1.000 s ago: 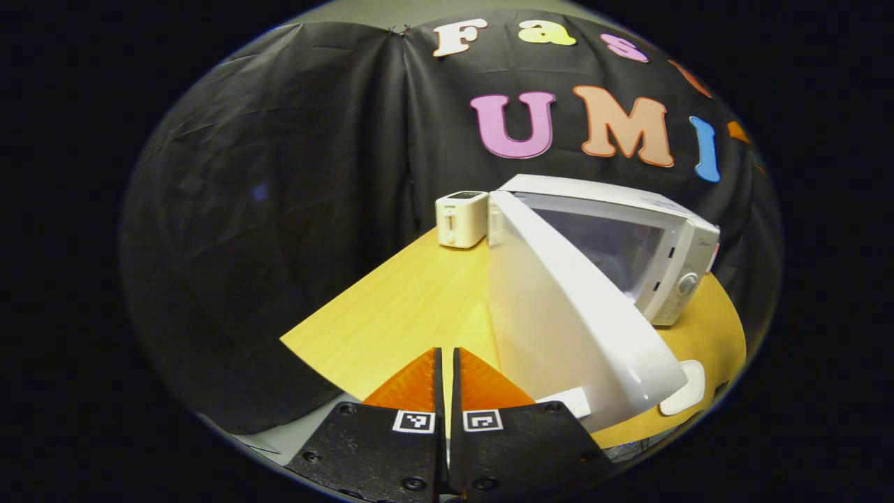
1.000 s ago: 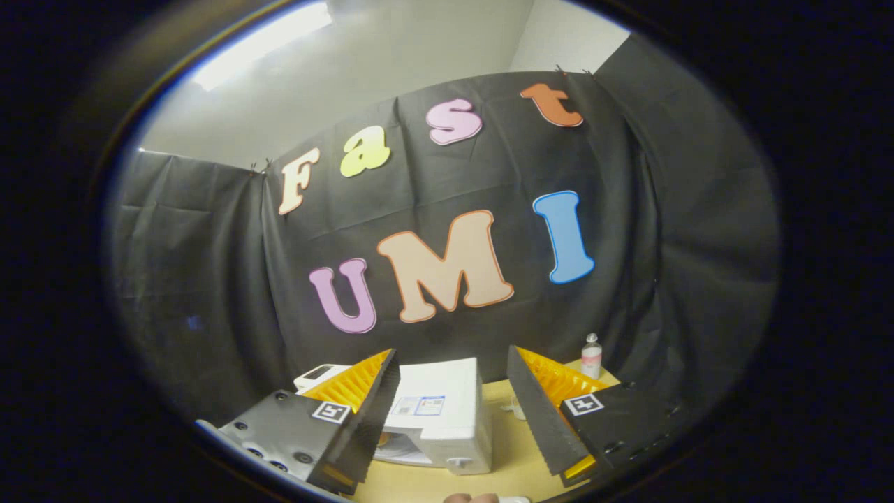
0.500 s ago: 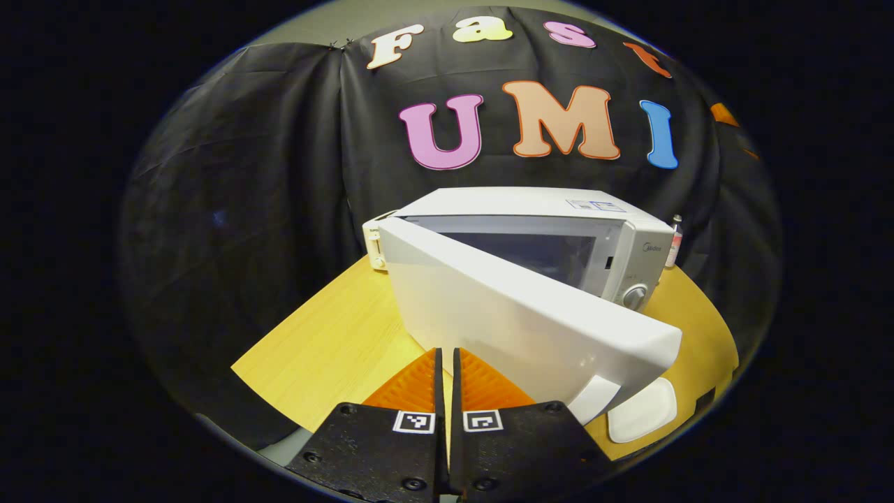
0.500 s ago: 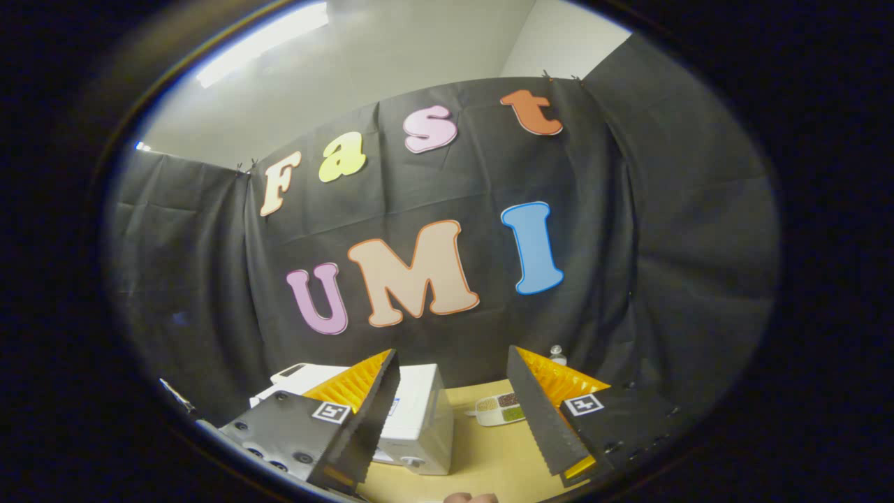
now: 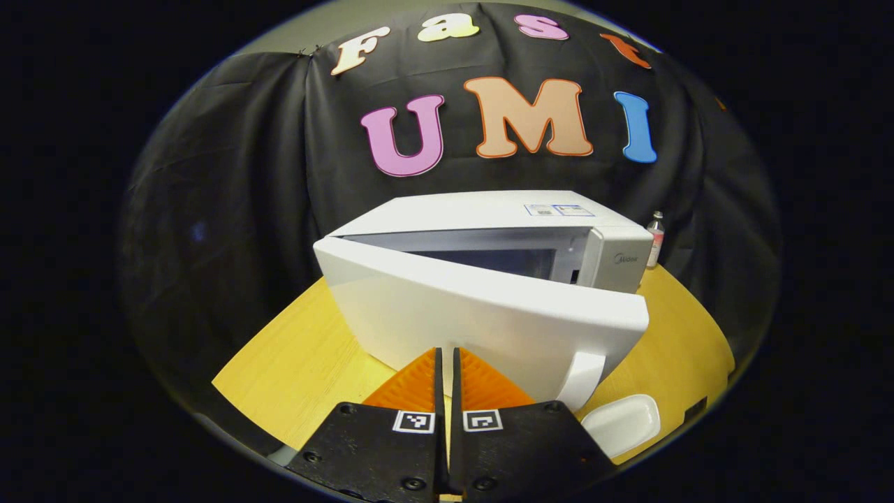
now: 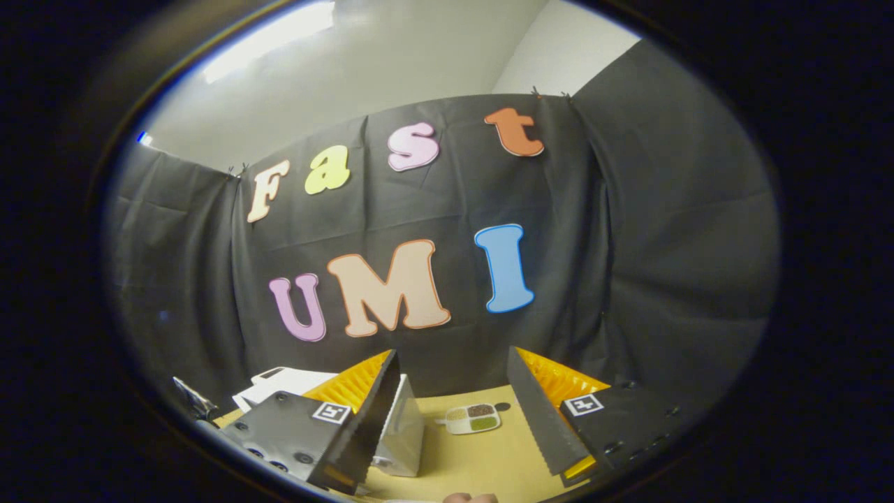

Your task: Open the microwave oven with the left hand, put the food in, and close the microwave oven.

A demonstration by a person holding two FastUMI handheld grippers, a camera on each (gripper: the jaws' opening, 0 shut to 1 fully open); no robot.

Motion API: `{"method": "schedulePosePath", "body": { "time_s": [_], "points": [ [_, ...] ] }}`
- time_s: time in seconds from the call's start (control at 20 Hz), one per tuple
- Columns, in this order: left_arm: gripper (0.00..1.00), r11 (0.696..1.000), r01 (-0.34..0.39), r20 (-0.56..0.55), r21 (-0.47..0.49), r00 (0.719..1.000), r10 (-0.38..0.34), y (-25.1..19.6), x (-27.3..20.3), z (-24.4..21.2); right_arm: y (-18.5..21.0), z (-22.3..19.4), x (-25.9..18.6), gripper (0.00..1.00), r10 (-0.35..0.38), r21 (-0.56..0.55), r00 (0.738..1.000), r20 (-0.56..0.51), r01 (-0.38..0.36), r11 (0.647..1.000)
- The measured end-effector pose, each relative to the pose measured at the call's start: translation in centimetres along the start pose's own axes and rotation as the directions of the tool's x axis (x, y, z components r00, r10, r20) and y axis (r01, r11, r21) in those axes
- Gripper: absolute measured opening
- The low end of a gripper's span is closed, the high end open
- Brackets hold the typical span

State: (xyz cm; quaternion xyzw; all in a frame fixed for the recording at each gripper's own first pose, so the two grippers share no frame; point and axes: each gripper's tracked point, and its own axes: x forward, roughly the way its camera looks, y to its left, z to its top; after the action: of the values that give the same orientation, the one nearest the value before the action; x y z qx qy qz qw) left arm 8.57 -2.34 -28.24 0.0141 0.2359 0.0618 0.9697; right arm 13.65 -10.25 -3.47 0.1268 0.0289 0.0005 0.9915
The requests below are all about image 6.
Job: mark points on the white toaster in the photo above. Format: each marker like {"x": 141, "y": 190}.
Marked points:
{"x": 272, "y": 374}

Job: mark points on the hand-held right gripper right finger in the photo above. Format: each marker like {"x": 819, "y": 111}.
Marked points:
{"x": 541, "y": 419}

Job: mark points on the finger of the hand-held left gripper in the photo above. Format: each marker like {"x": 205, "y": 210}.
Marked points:
{"x": 197, "y": 404}

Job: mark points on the white compartment tray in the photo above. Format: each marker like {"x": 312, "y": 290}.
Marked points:
{"x": 471, "y": 419}

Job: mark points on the black backdrop cloth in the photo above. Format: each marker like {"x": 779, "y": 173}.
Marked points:
{"x": 663, "y": 244}

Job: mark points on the black cloth clip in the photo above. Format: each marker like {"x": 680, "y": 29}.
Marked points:
{"x": 548, "y": 92}
{"x": 237, "y": 170}

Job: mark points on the white microwave oven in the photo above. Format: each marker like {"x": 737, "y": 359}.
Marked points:
{"x": 405, "y": 433}

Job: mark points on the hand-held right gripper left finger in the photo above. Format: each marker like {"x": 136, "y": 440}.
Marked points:
{"x": 363, "y": 433}

